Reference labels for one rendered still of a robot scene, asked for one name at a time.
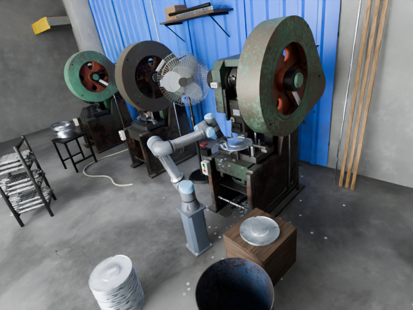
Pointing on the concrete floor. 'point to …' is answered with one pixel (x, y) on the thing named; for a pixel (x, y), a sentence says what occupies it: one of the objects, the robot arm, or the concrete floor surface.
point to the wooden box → (279, 250)
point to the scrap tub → (234, 286)
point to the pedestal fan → (191, 88)
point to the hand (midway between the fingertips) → (226, 148)
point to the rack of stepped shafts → (24, 182)
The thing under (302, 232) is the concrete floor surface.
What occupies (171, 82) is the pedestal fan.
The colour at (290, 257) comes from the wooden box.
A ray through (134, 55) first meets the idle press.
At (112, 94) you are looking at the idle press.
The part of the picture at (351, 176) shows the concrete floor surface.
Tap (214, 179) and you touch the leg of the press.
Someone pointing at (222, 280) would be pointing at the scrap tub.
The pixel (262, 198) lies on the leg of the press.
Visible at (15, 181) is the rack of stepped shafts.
